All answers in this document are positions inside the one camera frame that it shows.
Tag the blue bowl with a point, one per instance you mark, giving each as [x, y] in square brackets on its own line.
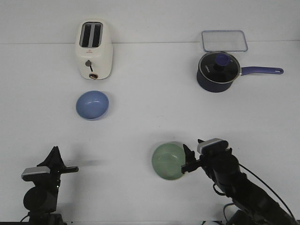
[92, 105]

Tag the clear rectangular container lid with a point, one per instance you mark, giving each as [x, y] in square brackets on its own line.
[224, 40]

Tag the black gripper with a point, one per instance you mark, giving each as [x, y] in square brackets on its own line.
[55, 162]
[223, 168]

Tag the green bowl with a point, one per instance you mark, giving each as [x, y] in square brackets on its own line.
[167, 160]

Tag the dark blue saucepan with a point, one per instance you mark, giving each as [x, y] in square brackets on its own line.
[220, 87]

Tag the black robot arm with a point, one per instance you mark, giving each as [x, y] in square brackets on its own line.
[255, 202]
[41, 200]

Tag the glass pot lid blue knob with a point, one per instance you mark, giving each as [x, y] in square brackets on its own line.
[219, 67]

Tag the white two-slot toaster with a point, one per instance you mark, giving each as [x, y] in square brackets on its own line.
[94, 49]

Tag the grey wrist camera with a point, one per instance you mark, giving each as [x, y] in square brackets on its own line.
[35, 173]
[212, 146]

